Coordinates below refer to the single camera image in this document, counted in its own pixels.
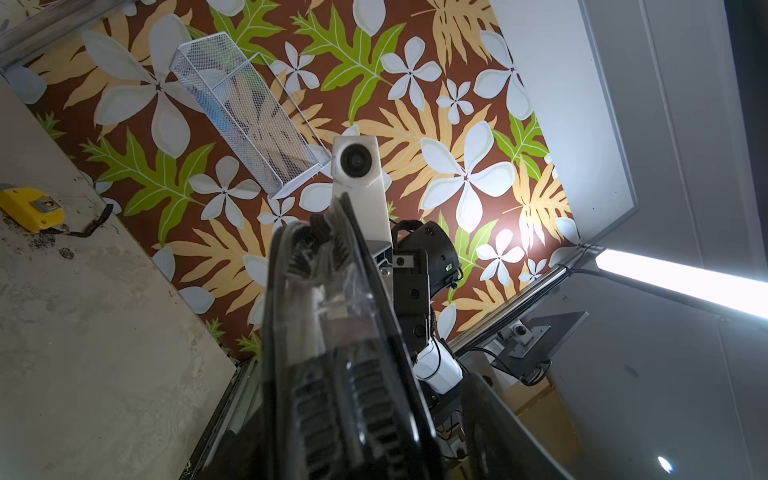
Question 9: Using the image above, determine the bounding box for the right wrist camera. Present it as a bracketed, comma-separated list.
[331, 135, 392, 256]

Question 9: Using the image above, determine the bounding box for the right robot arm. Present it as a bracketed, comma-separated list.
[391, 220, 463, 425]

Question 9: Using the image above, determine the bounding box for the white mesh basket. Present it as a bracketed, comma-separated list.
[170, 32, 330, 199]

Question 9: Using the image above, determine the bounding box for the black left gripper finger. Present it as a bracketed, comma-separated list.
[460, 372, 572, 479]

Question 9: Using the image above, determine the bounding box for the yellow tape measure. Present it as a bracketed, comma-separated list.
[1, 187, 66, 233]

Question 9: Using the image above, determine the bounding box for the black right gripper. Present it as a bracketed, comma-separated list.
[393, 250, 430, 354]

